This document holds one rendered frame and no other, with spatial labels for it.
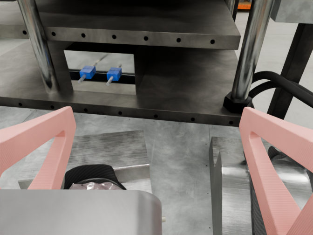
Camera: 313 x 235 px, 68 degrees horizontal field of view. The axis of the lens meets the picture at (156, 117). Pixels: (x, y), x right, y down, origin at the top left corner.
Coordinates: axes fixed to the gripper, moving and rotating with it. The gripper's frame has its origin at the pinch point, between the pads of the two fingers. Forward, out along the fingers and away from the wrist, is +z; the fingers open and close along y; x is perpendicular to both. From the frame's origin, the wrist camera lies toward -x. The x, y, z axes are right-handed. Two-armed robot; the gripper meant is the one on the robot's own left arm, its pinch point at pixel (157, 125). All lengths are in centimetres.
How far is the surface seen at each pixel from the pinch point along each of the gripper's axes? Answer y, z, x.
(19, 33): 52, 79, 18
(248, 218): -15.9, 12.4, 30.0
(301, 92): -43, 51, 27
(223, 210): -11.8, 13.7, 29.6
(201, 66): -23, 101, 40
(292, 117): -126, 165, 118
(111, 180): 9.9, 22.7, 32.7
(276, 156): -23.5, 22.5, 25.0
